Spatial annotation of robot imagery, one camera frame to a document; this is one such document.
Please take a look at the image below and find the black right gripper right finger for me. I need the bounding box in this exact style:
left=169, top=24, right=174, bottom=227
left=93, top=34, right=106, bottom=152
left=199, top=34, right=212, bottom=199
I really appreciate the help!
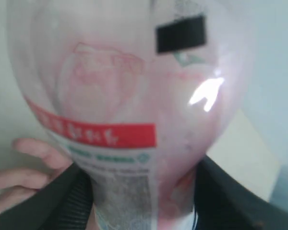
left=194, top=157, right=288, bottom=230

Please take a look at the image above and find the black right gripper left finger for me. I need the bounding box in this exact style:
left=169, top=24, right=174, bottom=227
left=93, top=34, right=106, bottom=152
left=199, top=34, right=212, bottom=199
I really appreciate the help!
left=0, top=164, right=93, bottom=230

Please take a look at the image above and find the pink labelled clear bottle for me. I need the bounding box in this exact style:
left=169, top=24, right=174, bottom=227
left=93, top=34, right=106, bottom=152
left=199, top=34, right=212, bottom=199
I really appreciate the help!
left=7, top=0, right=249, bottom=230

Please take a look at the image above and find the person's open hand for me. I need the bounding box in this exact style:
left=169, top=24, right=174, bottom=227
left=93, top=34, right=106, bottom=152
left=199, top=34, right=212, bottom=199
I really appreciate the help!
left=0, top=138, right=72, bottom=213

